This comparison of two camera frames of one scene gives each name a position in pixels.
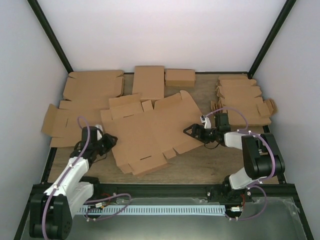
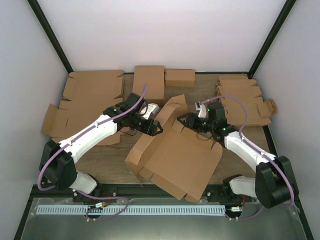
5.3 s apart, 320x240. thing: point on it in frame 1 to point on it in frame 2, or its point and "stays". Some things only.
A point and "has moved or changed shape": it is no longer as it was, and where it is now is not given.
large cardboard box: x=147 y=135 has moved or changed shape
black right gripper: x=200 y=135 to x=192 y=117
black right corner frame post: x=271 y=38 stays
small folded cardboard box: x=179 y=77 stays
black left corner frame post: x=45 y=25 stays
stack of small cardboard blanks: x=241 y=98 stays
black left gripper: x=111 y=143 to x=149 y=129
